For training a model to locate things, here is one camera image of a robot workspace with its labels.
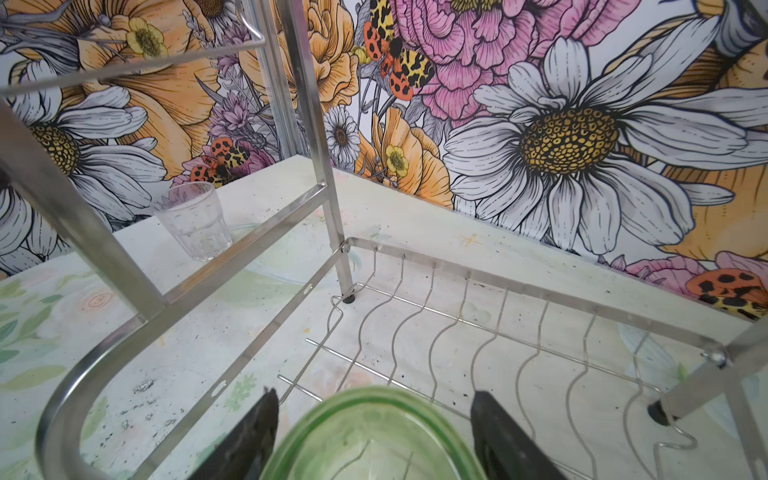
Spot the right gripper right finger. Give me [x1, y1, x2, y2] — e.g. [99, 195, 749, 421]
[470, 391, 566, 480]

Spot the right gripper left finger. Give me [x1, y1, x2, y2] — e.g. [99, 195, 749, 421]
[189, 389, 279, 480]

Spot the green glass tumbler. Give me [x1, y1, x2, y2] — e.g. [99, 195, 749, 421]
[260, 386, 486, 479]

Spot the clear faceted glass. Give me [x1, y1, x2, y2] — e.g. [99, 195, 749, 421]
[153, 182, 233, 262]

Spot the steel two-tier dish rack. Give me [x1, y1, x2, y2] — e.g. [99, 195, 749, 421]
[1, 1, 767, 479]

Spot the translucent pale green lid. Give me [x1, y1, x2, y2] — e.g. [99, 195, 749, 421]
[215, 218, 332, 307]

